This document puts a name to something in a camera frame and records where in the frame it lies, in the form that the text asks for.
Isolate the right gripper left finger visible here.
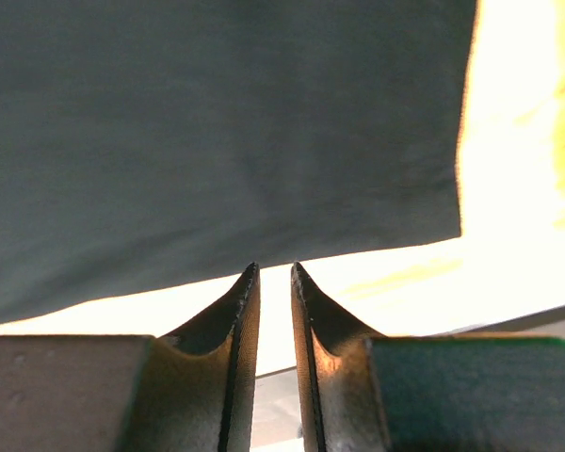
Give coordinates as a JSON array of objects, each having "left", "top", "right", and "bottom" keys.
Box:
[{"left": 0, "top": 264, "right": 260, "bottom": 451}]

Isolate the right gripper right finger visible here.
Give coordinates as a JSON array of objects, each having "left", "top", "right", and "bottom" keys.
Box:
[{"left": 291, "top": 264, "right": 565, "bottom": 451}]

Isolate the black t-shirt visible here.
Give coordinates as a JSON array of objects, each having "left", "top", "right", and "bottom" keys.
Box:
[{"left": 0, "top": 1, "right": 476, "bottom": 323}]

